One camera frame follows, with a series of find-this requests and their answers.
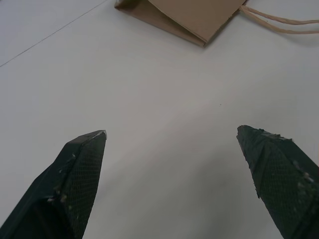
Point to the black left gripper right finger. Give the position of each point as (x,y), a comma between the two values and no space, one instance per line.
(281,179)

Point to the brown paper bag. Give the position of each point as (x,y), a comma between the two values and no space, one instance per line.
(189,17)

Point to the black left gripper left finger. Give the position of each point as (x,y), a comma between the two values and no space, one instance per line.
(74,184)

